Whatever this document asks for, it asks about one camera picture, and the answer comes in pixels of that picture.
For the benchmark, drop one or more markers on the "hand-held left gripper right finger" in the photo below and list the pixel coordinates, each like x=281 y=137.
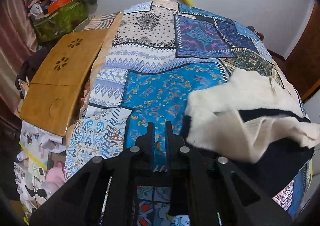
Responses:
x=168 y=142

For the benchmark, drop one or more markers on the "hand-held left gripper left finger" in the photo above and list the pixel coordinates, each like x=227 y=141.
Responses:
x=152 y=141

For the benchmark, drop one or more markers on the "black white striped sweater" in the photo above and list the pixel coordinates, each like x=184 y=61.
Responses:
x=225 y=106

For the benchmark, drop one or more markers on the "blue patchwork bedspread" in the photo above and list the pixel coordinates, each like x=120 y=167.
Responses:
x=160 y=70

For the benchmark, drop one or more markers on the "bamboo lap desk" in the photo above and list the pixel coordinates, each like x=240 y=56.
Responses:
x=60 y=78

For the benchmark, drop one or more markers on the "pile of papers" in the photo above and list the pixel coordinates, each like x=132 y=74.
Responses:
x=37 y=156

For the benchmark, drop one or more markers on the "dark clothing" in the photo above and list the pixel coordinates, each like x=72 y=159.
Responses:
x=257 y=32

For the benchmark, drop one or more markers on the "dark brown garment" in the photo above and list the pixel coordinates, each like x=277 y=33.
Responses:
x=31 y=65

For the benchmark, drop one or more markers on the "green patterned bag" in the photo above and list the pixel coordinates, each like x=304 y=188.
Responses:
x=62 y=19

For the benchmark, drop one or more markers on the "wooden wardrobe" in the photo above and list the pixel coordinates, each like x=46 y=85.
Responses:
x=303 y=60

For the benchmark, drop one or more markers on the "striped pink curtain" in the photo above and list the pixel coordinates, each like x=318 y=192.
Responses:
x=12 y=28

